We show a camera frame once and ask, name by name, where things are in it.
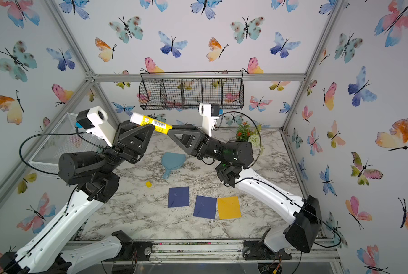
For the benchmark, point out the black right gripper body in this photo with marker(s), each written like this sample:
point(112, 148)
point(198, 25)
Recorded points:
point(215, 150)

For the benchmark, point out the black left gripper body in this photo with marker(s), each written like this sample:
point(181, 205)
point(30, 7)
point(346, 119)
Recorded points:
point(125, 157)

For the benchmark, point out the yellow glue stick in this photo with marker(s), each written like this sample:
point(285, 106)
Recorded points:
point(143, 120)

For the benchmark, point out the yellow glue stick cap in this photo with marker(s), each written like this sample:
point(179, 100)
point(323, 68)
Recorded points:
point(148, 184)

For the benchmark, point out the yellow envelope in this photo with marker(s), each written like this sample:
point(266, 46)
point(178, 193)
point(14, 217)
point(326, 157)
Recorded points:
point(229, 208)

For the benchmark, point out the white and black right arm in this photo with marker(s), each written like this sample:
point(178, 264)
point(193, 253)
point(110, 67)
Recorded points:
point(302, 216)

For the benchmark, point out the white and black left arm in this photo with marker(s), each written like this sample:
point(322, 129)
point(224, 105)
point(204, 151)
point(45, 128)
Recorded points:
point(92, 175)

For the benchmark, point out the teal plastic scoop dish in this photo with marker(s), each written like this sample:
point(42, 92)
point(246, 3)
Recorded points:
point(171, 162)

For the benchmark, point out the artificial flowers in white pot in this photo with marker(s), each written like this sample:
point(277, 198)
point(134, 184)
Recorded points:
point(250, 133)

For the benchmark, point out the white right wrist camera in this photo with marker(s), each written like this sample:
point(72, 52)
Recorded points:
point(210, 114)

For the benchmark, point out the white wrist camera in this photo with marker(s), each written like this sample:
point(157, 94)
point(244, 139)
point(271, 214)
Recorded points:
point(95, 121)
point(210, 114)

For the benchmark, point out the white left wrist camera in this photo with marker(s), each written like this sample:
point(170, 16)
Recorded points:
point(95, 121)

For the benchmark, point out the black wire wall basket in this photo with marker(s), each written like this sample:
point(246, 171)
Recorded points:
point(187, 90)

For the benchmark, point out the white mesh wall basket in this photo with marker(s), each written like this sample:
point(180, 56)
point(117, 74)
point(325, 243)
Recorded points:
point(63, 140)

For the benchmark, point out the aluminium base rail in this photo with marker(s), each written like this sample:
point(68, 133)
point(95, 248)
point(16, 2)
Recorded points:
point(226, 251)

